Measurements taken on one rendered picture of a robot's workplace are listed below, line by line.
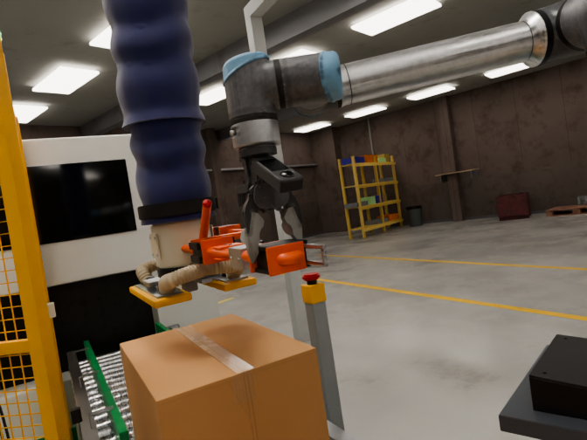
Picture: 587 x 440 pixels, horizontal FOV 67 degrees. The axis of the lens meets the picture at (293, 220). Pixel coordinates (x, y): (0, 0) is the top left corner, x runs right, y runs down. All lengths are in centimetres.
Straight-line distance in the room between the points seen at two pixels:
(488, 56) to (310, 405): 90
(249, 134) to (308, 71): 15
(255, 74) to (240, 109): 7
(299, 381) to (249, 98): 69
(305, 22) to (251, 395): 592
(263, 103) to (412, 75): 34
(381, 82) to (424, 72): 9
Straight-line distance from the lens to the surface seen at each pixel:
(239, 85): 83
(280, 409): 116
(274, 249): 77
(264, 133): 81
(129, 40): 135
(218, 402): 109
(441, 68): 103
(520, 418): 124
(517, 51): 110
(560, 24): 111
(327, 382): 181
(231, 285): 125
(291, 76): 83
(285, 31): 686
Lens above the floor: 131
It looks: 2 degrees down
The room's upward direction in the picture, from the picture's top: 9 degrees counter-clockwise
